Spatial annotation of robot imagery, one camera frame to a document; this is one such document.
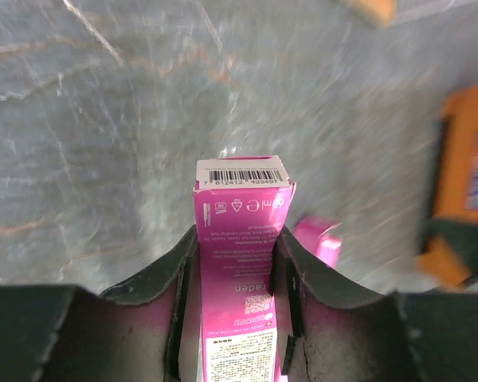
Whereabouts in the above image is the white wire wooden shelf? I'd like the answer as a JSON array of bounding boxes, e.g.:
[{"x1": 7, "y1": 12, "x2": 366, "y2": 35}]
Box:
[{"x1": 342, "y1": 0, "x2": 398, "y2": 27}]

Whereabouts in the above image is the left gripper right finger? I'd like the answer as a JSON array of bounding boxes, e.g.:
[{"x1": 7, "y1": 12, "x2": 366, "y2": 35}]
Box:
[{"x1": 271, "y1": 229, "x2": 478, "y2": 381}]

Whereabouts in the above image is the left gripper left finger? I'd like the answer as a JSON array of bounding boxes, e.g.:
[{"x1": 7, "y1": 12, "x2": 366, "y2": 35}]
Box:
[{"x1": 0, "y1": 228, "x2": 197, "y2": 381}]

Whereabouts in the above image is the pink box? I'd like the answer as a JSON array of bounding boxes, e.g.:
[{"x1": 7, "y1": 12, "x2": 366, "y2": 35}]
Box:
[
  {"x1": 193, "y1": 155, "x2": 296, "y2": 381},
  {"x1": 294, "y1": 215, "x2": 343, "y2": 268}
]

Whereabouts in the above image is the orange plastic basin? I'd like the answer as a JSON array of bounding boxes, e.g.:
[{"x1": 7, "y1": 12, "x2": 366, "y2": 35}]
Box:
[{"x1": 417, "y1": 84, "x2": 478, "y2": 289}]

